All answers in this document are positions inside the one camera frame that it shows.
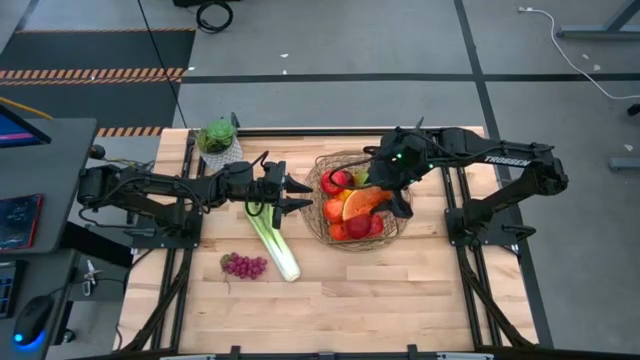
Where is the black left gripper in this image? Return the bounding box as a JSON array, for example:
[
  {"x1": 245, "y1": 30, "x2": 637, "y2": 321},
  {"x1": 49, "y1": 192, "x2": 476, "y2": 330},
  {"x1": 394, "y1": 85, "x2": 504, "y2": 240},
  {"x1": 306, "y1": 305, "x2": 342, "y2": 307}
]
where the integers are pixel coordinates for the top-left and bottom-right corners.
[{"x1": 222, "y1": 160, "x2": 315, "y2": 230}]

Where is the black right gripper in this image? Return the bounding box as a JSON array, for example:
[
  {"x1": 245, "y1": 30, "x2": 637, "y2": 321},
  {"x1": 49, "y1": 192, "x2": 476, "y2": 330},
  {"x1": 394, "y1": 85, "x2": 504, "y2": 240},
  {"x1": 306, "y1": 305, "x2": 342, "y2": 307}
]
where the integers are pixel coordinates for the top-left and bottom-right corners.
[{"x1": 367, "y1": 128, "x2": 441, "y2": 220}]

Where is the watermelon slice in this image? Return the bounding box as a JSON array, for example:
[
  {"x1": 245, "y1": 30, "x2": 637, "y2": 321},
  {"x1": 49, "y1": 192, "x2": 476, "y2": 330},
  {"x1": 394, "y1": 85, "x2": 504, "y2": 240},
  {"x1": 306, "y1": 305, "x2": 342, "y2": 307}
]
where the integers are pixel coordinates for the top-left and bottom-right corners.
[{"x1": 341, "y1": 185, "x2": 396, "y2": 222}]

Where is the orange red peach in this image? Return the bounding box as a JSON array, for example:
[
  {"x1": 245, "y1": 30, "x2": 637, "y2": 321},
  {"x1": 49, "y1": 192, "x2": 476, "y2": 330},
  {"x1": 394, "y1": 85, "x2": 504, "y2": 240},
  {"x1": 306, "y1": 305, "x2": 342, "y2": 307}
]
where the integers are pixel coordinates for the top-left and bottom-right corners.
[{"x1": 322, "y1": 197, "x2": 346, "y2": 225}]

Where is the dark red apple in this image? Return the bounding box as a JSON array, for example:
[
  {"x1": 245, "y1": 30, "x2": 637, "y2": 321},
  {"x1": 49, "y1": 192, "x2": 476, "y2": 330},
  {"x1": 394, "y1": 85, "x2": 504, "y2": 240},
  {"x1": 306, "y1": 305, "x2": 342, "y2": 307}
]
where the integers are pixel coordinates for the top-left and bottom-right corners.
[{"x1": 344, "y1": 213, "x2": 372, "y2": 240}]

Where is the purple grape bunch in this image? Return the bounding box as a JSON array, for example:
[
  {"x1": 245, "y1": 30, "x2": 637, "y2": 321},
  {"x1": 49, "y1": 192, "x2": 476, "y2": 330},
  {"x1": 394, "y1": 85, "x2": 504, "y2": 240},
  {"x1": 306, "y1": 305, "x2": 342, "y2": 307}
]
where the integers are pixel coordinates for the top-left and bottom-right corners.
[{"x1": 219, "y1": 252, "x2": 269, "y2": 294}]

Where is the green plant in white pot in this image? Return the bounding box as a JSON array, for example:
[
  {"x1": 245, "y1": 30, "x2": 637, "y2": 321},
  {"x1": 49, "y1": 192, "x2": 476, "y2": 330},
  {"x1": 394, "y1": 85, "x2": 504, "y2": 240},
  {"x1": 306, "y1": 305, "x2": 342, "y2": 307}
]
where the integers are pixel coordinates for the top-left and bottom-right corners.
[{"x1": 196, "y1": 118, "x2": 245, "y2": 174}]

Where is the black box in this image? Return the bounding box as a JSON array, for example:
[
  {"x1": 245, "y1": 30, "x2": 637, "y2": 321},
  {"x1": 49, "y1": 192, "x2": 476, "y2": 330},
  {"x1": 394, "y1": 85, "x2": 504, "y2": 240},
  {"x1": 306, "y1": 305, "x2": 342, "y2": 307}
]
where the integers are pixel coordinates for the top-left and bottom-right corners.
[{"x1": 62, "y1": 222, "x2": 134, "y2": 269}]

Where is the silver carabiner clip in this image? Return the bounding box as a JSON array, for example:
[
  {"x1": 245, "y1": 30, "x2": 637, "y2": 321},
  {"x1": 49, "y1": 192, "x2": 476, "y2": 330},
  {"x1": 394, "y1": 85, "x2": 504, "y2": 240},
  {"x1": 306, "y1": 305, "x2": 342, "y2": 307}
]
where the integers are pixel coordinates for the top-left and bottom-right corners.
[{"x1": 82, "y1": 259, "x2": 104, "y2": 297}]

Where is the grey desk foot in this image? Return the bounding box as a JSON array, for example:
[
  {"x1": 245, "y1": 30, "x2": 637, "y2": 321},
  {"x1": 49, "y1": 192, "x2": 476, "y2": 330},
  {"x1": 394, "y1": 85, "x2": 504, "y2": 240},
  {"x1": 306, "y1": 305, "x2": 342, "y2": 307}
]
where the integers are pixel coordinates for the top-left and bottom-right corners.
[{"x1": 608, "y1": 157, "x2": 640, "y2": 174}]

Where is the black hazard-striped floor mat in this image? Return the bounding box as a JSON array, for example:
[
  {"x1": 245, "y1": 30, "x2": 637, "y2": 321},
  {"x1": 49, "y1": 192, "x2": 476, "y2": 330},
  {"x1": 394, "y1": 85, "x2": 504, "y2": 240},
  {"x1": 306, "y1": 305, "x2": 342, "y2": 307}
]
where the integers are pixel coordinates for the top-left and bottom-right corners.
[{"x1": 0, "y1": 28, "x2": 197, "y2": 139}]

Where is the black desk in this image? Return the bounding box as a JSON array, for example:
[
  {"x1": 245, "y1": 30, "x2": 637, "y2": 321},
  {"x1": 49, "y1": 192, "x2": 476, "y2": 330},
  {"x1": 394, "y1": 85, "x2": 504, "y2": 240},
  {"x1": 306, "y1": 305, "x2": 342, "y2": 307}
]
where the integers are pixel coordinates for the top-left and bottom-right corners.
[{"x1": 0, "y1": 117, "x2": 99, "y2": 360}]

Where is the grey desk leg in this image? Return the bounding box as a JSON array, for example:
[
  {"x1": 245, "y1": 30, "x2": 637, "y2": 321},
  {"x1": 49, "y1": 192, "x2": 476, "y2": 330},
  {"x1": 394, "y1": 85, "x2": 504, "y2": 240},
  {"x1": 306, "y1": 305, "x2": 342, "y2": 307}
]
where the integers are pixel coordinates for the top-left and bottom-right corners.
[{"x1": 555, "y1": 0, "x2": 640, "y2": 41}]

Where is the dark tablet with red edge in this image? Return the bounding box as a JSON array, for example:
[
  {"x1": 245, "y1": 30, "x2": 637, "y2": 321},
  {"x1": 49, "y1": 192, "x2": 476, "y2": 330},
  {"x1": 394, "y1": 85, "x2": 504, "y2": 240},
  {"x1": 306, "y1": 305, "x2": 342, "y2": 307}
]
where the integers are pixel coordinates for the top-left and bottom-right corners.
[{"x1": 0, "y1": 193, "x2": 45, "y2": 251}]

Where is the computer monitor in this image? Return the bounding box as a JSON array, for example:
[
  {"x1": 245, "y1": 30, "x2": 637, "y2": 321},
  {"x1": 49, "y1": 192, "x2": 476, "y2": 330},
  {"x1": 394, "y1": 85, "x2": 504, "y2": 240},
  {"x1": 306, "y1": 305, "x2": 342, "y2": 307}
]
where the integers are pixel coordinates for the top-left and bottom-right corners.
[{"x1": 0, "y1": 102, "x2": 52, "y2": 150}]

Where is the black computer mouse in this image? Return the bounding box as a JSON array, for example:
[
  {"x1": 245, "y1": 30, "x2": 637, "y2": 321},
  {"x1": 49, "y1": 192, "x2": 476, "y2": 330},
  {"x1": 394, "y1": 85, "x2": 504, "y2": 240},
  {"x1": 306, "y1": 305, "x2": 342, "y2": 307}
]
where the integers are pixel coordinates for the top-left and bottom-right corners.
[{"x1": 13, "y1": 294, "x2": 55, "y2": 351}]

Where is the black keyboard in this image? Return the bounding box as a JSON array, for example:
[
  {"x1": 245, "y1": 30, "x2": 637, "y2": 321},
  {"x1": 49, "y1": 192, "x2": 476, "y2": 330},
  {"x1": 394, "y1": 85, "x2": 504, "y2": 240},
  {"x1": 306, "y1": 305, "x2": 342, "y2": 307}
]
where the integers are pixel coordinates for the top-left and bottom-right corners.
[{"x1": 0, "y1": 262, "x2": 21, "y2": 320}]

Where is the gold wire basket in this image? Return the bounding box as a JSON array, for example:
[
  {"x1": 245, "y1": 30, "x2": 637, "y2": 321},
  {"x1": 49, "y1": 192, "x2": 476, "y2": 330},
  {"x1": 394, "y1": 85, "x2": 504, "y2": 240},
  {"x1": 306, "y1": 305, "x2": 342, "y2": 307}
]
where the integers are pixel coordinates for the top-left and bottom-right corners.
[{"x1": 312, "y1": 149, "x2": 405, "y2": 241}]

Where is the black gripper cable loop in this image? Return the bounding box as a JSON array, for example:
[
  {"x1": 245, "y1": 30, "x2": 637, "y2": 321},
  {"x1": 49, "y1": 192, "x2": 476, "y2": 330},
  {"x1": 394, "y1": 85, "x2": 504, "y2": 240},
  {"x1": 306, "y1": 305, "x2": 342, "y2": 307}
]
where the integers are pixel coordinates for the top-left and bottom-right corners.
[
  {"x1": 243, "y1": 192, "x2": 266, "y2": 218},
  {"x1": 327, "y1": 146, "x2": 384, "y2": 191}
]

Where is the wire mesh basket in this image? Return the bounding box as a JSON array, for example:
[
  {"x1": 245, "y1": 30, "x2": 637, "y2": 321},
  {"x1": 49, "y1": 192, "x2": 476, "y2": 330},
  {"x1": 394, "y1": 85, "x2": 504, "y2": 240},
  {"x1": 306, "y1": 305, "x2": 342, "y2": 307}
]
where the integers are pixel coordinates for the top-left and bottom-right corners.
[{"x1": 298, "y1": 157, "x2": 415, "y2": 253}]

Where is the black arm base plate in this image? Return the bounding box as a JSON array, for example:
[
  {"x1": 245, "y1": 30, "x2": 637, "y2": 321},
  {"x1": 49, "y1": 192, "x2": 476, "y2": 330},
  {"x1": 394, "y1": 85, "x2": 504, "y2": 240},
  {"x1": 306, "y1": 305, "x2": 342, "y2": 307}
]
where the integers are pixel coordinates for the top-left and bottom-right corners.
[
  {"x1": 130, "y1": 209, "x2": 204, "y2": 250},
  {"x1": 444, "y1": 207, "x2": 526, "y2": 247}
]

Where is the black aluminium table frame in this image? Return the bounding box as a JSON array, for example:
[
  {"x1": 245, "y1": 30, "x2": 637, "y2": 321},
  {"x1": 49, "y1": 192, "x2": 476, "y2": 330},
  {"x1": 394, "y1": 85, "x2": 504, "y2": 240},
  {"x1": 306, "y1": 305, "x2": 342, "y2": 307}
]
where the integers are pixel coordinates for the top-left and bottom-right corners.
[{"x1": 119, "y1": 115, "x2": 539, "y2": 360}]

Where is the coiled black cable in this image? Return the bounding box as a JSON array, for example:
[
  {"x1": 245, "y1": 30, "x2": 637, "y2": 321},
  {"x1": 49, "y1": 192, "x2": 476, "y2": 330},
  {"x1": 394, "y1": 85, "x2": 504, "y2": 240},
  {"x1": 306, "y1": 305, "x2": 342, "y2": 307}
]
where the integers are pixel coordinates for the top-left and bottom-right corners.
[{"x1": 195, "y1": 0, "x2": 235, "y2": 35}]

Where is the long thin black cable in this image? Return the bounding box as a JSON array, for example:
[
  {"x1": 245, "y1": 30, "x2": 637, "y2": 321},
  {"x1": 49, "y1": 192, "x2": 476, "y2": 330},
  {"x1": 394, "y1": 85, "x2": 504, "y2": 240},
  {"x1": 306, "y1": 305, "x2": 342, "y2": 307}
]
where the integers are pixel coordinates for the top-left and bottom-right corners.
[{"x1": 136, "y1": 0, "x2": 188, "y2": 129}]

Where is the white cable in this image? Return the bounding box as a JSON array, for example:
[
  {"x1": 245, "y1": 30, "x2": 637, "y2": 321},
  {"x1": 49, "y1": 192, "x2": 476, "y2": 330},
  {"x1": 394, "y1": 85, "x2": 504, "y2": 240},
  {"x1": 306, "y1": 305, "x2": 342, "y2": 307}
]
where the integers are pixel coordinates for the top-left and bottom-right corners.
[{"x1": 518, "y1": 5, "x2": 640, "y2": 101}]

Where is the yellow cable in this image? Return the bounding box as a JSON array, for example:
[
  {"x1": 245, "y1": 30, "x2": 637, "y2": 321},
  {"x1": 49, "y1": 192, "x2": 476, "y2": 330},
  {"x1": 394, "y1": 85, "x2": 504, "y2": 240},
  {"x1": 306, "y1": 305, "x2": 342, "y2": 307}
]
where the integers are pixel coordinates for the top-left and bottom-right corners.
[{"x1": 0, "y1": 96, "x2": 54, "y2": 120}]

